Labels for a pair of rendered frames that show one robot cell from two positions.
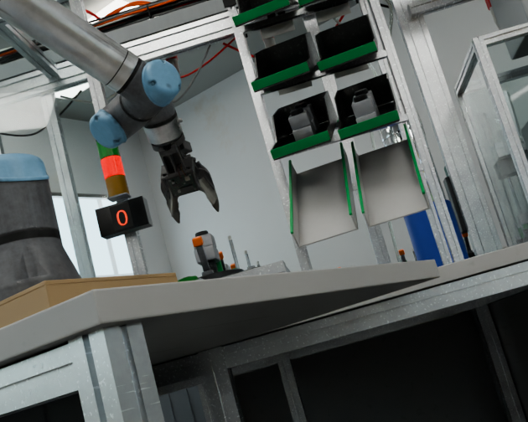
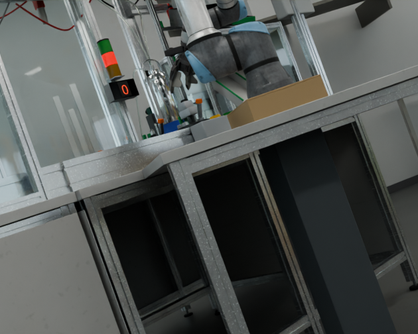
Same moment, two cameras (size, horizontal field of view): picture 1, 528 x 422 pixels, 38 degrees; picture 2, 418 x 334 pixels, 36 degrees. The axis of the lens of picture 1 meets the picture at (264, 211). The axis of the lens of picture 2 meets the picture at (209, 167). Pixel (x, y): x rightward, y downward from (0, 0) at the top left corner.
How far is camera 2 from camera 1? 200 cm
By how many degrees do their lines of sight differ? 47
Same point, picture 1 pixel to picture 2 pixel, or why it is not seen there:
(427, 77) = (140, 52)
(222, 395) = (257, 167)
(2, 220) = (272, 51)
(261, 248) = not seen: outside the picture
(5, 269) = (281, 71)
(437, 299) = not seen: hidden behind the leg
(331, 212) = (243, 95)
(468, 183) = not seen: hidden behind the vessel
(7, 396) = (413, 89)
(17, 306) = (303, 85)
